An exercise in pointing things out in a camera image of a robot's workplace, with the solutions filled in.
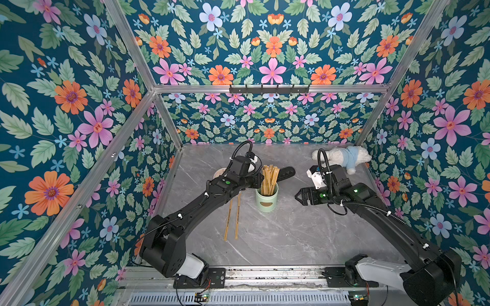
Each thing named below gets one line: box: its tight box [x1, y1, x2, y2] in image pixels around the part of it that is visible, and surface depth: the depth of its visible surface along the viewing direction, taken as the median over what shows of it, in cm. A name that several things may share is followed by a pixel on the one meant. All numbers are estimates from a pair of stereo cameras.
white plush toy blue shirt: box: [311, 145, 373, 175], surface depth 105 cm
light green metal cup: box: [255, 178, 279, 213], surface depth 88 cm
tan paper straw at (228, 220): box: [223, 199, 233, 242], surface depth 90 cm
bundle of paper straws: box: [260, 164, 281, 196], surface depth 86 cm
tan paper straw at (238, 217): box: [234, 193, 242, 240], surface depth 92 cm
